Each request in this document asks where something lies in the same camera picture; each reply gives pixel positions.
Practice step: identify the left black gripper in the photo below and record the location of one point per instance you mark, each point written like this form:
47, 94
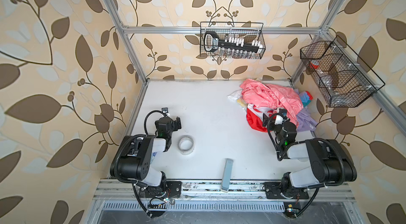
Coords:
176, 125

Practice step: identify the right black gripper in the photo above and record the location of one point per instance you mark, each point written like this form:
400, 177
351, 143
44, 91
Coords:
271, 123

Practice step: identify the red white rainbow cloth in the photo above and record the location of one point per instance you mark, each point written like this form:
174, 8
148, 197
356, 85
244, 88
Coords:
254, 117

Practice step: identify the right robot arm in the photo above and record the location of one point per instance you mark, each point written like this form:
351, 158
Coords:
329, 165

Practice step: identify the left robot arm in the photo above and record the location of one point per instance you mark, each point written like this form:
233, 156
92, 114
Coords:
132, 163

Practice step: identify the lavender cloth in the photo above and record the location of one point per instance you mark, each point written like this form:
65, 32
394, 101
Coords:
306, 122

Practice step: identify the pink patterned cloth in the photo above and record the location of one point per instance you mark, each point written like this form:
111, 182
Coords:
272, 96

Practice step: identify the teal red cloth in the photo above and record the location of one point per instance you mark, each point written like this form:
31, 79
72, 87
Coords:
305, 98

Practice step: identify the white yellow cloth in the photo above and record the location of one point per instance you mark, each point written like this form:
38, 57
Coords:
236, 97

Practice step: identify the clear tape roll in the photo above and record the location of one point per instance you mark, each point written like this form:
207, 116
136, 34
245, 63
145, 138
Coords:
186, 145

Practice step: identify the red item in basket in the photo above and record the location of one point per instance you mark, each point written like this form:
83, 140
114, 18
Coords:
314, 64

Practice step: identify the grey rectangular bar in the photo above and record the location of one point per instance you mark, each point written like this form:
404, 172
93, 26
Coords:
227, 175

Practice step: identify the right wire basket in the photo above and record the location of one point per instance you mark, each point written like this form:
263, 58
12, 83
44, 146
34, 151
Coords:
344, 78

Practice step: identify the wire basket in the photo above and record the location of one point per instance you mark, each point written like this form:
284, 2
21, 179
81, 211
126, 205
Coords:
248, 33
344, 78

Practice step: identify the black handled tool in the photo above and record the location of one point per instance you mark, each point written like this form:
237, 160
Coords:
213, 42

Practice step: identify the back wire basket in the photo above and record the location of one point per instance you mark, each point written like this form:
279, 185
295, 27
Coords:
248, 33

